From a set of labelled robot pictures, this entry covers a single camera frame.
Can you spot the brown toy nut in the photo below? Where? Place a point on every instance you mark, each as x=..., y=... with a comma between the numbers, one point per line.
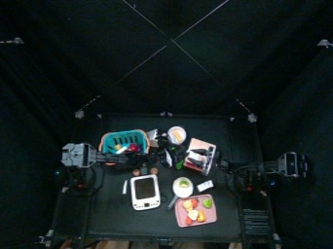
x=137, y=172
x=154, y=170

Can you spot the pink box with red edge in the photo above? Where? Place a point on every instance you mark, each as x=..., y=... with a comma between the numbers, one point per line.
x=201, y=143

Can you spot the white and green detergent bottle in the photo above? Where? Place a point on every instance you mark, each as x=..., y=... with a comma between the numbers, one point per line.
x=169, y=160

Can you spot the purple red toy fruit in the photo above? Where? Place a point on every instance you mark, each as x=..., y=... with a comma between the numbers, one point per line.
x=134, y=147

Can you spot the grey metal frame bracket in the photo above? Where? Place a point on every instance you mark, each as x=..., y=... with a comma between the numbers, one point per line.
x=15, y=41
x=252, y=117
x=80, y=113
x=324, y=42
x=165, y=113

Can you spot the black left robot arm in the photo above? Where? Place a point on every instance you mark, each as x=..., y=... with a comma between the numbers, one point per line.
x=81, y=155

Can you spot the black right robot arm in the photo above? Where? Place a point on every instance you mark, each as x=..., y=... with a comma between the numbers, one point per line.
x=287, y=164

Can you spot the white toy frying pan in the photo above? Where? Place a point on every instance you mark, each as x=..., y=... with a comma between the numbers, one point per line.
x=182, y=189

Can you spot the green toy vegetable slice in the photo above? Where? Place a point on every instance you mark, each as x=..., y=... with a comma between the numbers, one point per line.
x=185, y=183

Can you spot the teal basket with orange rim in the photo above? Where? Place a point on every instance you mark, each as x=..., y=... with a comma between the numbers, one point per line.
x=109, y=139

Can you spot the small yellow toy piece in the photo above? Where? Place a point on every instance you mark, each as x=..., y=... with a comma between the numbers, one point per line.
x=118, y=147

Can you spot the white grey toy carton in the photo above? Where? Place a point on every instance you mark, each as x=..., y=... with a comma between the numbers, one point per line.
x=153, y=134

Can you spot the white toy tablet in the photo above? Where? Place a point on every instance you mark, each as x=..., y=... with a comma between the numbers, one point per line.
x=145, y=192

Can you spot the red toy strawberry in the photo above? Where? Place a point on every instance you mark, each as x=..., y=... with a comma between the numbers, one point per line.
x=195, y=202

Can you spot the white and red toy stick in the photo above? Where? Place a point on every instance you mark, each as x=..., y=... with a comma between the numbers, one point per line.
x=124, y=149

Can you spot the white toy fruit half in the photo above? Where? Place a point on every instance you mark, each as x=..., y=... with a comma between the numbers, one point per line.
x=193, y=214

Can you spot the black plate with white text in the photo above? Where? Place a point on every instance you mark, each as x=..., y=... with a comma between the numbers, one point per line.
x=256, y=220

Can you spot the green toy lime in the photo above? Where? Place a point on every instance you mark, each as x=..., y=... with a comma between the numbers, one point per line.
x=208, y=203

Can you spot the yellow toy fruit half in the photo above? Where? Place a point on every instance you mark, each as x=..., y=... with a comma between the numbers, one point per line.
x=188, y=204

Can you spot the white bowl with yellow food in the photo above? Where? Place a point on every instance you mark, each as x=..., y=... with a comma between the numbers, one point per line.
x=177, y=135

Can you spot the orange toy fruit piece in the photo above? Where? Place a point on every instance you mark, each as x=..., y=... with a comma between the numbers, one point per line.
x=203, y=216

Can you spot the small white striped box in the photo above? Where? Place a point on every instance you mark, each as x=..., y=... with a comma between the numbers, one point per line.
x=205, y=185

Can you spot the small red toy fruit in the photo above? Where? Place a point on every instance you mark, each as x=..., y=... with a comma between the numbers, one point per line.
x=189, y=221

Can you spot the pink plastic tray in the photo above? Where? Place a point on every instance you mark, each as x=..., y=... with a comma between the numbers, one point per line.
x=208, y=217

